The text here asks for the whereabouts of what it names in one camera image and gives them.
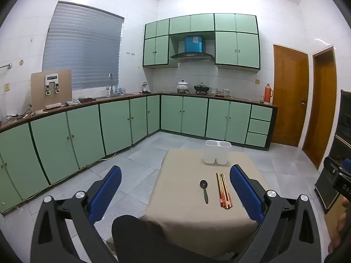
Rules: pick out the person's right hand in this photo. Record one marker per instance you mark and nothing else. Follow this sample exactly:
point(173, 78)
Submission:
point(338, 224)

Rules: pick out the brown cardboard box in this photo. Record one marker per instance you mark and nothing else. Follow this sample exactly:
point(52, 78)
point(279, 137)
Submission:
point(37, 93)

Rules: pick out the brown countertop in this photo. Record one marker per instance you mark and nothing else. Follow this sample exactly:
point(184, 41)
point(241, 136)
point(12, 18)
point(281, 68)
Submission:
point(244, 100)

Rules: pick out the black wok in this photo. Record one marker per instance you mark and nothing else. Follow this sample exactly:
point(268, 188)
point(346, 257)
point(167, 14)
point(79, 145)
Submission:
point(202, 88)

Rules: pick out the range hood with blue film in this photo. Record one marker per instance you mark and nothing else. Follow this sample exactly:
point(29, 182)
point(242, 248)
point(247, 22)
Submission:
point(193, 56)

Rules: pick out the grey window blind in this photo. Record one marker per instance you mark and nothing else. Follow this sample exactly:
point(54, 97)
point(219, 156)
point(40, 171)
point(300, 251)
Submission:
point(82, 46)

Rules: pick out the grey cloth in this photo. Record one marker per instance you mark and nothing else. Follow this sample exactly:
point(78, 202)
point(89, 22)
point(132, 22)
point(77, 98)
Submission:
point(72, 102)

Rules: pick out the wooden red-print chopstick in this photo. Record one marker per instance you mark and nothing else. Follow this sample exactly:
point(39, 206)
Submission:
point(223, 190)
point(226, 191)

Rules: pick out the gas stove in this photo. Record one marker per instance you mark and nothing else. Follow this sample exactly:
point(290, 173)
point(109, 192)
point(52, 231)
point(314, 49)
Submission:
point(189, 92)

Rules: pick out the table with beige cloth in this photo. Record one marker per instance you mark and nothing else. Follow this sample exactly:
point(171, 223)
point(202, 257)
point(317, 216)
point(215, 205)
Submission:
point(192, 211)

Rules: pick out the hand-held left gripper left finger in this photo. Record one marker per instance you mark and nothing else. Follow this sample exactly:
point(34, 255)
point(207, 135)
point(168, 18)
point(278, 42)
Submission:
point(107, 194)

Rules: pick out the orange thermos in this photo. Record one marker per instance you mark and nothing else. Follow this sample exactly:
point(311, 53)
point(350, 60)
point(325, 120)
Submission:
point(268, 94)

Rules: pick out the brown wooden door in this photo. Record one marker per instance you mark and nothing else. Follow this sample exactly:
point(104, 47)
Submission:
point(288, 93)
point(320, 109)

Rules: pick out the dark cloth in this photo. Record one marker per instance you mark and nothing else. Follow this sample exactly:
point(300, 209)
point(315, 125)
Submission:
point(86, 99)

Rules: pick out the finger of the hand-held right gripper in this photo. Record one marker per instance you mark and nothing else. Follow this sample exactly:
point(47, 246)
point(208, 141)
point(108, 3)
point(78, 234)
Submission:
point(333, 167)

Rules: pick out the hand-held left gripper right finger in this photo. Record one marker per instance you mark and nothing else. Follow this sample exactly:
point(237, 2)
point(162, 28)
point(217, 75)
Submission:
point(245, 194)

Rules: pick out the green base cabinet unit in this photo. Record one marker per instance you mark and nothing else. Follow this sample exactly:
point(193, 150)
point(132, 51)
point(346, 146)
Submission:
point(82, 131)

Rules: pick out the black spoon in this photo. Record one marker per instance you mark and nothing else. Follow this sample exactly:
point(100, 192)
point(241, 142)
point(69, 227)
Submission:
point(205, 194)

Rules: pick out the clear plastic container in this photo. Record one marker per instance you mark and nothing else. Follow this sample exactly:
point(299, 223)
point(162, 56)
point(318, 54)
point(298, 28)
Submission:
point(3, 108)

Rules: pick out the white utensil holder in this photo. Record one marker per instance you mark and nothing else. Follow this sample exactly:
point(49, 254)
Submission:
point(216, 153)

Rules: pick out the white cooking pot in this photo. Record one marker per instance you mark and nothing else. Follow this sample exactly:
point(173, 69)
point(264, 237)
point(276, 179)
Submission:
point(182, 85)

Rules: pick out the stack of white bowls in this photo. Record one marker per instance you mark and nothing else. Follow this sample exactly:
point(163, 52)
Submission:
point(214, 91)

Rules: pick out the chrome kitchen faucet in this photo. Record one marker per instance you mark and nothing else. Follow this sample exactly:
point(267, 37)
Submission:
point(111, 83)

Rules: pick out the person's black trouser leg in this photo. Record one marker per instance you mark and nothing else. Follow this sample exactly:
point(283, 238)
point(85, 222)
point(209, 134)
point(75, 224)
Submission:
point(137, 241)

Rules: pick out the small white figurine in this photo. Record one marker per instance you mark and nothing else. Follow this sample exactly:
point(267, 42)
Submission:
point(144, 87)

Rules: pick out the black glass cabinet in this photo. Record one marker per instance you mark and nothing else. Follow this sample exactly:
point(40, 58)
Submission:
point(342, 126)

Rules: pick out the green wall cabinet unit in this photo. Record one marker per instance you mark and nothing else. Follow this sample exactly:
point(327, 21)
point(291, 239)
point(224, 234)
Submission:
point(235, 46)

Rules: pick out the metal towel bar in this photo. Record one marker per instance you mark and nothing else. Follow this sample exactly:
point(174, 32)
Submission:
point(5, 66)

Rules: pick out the stack of patterned bowls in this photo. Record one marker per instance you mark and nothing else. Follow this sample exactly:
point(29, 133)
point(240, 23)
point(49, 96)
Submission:
point(226, 92)

